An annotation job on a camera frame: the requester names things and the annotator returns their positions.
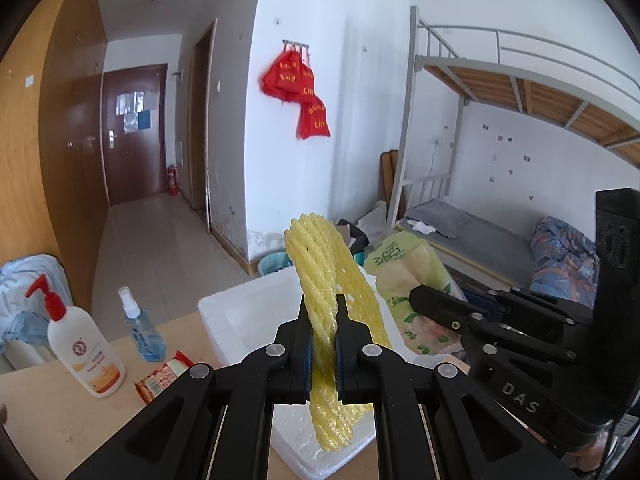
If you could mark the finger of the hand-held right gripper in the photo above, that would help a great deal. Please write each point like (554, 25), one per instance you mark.
(450, 310)
(530, 305)

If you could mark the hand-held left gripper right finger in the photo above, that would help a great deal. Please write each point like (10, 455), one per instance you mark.
(341, 360)

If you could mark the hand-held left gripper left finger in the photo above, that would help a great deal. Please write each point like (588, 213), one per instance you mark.
(306, 360)

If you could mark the white styrofoam box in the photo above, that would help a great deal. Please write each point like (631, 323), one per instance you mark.
(250, 305)

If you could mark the yellow foam fruit net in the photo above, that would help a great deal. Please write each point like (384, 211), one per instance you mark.
(320, 260)

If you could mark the blue floral quilt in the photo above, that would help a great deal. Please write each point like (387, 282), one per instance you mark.
(560, 250)

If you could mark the green plastic bag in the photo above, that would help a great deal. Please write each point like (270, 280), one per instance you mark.
(410, 270)

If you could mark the grey mattress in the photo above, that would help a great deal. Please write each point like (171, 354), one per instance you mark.
(495, 245)

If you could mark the folded grey blanket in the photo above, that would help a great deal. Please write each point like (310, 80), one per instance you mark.
(440, 217)

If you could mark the teal bucket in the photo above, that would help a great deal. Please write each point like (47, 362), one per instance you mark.
(272, 262)

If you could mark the white plastic bag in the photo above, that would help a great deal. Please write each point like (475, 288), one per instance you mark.
(372, 220)

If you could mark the black bag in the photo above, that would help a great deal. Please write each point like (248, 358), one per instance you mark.
(352, 235)

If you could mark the wooden board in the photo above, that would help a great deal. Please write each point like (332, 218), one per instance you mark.
(387, 180)

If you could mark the red snack packet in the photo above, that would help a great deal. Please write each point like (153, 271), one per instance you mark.
(160, 377)

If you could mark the blue spray bottle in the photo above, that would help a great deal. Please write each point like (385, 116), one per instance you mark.
(142, 332)

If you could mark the grey metal bunk bed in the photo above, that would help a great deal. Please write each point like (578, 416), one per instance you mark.
(505, 72)

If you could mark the red fire extinguisher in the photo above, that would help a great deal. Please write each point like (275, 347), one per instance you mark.
(173, 182)

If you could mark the white lotion pump bottle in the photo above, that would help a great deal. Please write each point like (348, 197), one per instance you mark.
(82, 345)

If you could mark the red gift bag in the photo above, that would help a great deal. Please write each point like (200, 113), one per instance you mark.
(314, 120)
(306, 82)
(280, 77)

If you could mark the dark brown door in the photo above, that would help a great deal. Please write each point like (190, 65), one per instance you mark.
(132, 170)

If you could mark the light blue cloth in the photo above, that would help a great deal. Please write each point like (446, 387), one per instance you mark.
(30, 285)

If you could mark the papers on door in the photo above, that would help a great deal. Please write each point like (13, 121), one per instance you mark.
(132, 110)

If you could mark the wooden wardrobe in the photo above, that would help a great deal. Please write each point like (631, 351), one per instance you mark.
(55, 135)

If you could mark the brown side door frame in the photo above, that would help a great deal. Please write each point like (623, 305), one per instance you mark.
(211, 125)

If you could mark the metal wall hook rack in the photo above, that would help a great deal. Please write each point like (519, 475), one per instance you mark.
(296, 44)

